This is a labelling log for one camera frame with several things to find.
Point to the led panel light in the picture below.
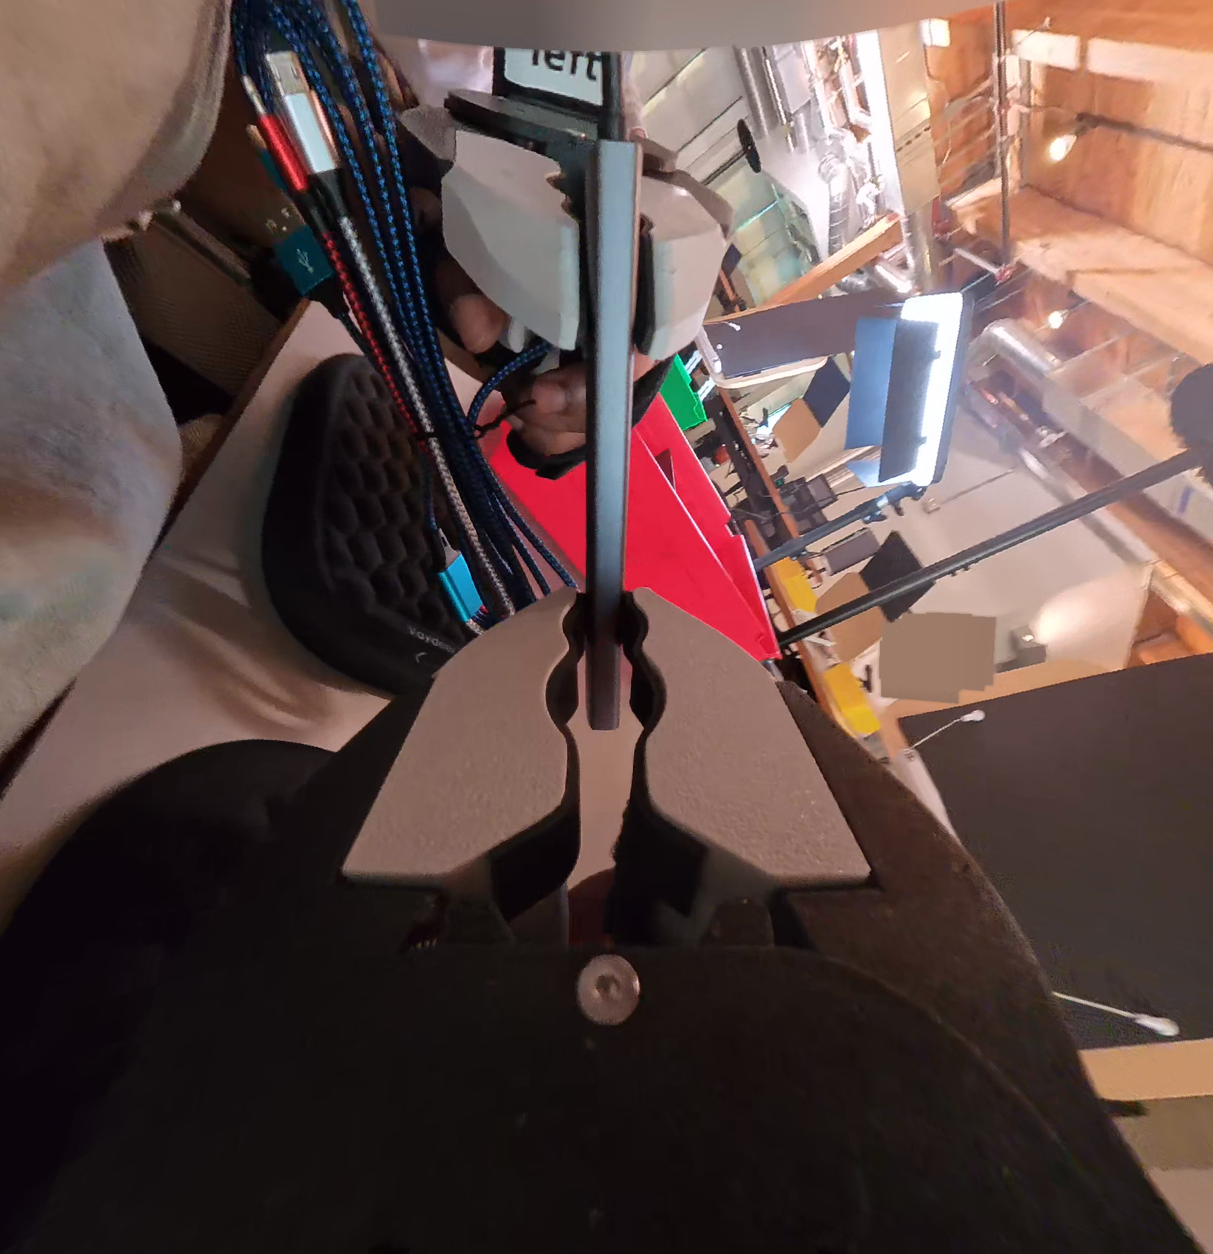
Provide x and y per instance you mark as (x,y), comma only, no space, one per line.
(909,392)

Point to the white stand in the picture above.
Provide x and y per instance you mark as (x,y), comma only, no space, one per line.
(1144,1022)

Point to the red plastic bin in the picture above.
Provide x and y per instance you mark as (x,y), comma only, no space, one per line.
(664,558)

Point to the black honeycomb cushion pad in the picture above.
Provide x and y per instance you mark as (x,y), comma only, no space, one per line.
(360,528)
(125,832)

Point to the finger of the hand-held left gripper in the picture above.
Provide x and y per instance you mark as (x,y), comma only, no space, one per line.
(513,235)
(679,253)

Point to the grey usb hub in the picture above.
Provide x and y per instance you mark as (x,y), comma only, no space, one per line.
(610,440)

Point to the yellow bin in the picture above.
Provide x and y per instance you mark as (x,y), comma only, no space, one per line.
(851,698)

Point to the person's right hand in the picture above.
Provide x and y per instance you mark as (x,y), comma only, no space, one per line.
(592,901)

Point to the white edged black panel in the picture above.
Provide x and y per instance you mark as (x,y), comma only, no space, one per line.
(773,337)

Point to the person's left hand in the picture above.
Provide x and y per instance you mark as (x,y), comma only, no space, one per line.
(556,410)

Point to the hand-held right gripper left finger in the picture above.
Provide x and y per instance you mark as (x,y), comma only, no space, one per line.
(468,763)

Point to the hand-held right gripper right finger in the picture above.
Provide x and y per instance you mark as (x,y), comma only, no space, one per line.
(752,772)

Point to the black pole with disc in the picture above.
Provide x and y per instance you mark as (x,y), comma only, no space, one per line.
(1008,543)

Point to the black board wooden edge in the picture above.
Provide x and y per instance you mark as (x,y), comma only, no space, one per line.
(1105,832)

